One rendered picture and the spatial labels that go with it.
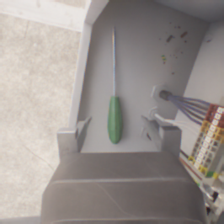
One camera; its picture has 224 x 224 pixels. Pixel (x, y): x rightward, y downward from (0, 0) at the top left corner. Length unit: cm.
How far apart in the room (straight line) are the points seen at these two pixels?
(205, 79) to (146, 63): 9
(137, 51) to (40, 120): 80
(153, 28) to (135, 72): 7
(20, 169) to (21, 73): 57
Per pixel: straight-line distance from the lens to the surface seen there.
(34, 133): 103
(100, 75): 26
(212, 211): 26
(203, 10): 29
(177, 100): 25
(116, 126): 26
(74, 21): 67
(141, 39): 27
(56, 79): 92
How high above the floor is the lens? 90
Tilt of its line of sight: 66 degrees down
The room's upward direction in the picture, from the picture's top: 145 degrees clockwise
